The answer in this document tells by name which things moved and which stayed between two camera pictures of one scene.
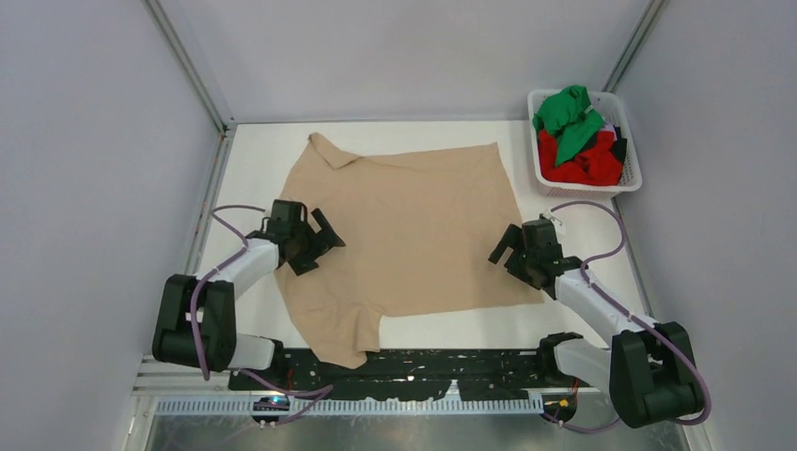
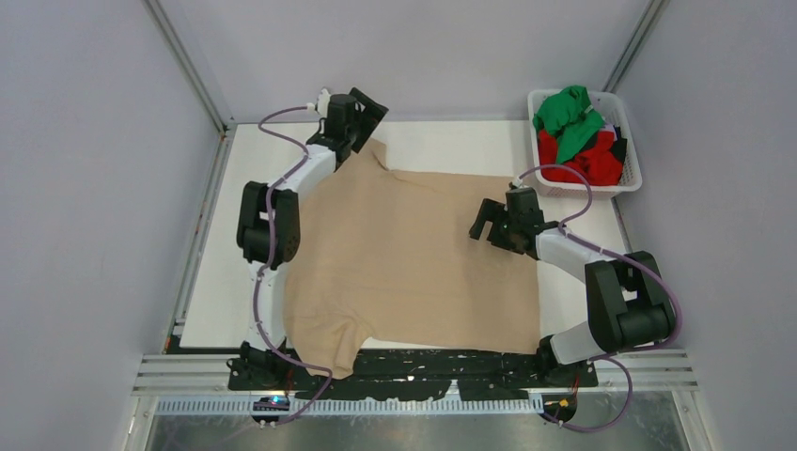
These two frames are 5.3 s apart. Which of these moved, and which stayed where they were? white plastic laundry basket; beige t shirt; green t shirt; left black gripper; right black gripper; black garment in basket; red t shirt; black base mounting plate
Moved: right black gripper; beige t shirt; left black gripper
Stayed: white plastic laundry basket; red t shirt; black base mounting plate; green t shirt; black garment in basket
